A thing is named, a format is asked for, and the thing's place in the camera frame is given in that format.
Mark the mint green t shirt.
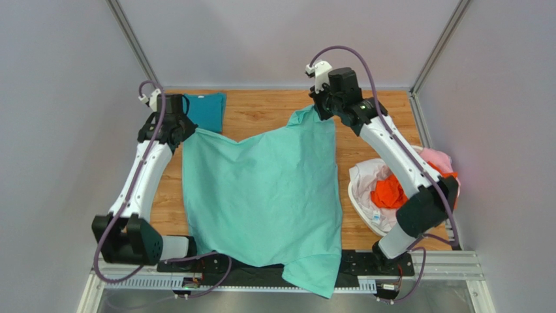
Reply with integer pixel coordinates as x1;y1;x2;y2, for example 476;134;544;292
182;106;343;273

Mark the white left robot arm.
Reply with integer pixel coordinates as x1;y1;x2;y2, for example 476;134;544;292
91;91;197;265

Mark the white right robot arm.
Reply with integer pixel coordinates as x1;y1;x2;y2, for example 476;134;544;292
305;61;459;259

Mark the folded teal t shirt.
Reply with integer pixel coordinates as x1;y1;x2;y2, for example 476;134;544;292
183;93;226;133

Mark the white laundry basket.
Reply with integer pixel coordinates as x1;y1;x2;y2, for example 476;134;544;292
347;145;453;237

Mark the orange t shirt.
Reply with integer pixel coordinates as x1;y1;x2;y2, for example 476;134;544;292
369;161;459;210

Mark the pink t shirt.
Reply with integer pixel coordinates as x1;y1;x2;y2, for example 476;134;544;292
418;148;454;175

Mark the black cloth strip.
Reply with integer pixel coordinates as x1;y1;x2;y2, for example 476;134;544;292
194;259;359;288

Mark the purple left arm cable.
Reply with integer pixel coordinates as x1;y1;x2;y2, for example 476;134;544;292
91;80;233;299

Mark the left aluminium corner post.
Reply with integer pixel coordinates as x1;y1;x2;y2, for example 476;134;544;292
105;0;159;83

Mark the aluminium corner post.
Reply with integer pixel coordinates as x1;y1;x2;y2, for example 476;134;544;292
410;0;472;97
105;0;159;83

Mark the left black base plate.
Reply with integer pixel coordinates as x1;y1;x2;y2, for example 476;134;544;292
157;254;229;274

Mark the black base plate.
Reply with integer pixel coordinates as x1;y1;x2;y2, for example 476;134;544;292
338;250;415;276
157;254;229;274

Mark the right aluminium corner post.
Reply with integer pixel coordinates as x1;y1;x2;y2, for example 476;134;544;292
410;0;472;97

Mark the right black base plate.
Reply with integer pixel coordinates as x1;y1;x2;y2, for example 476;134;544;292
338;250;415;276

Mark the aluminium front rail frame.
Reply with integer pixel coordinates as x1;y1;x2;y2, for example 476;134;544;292
78;248;495;312

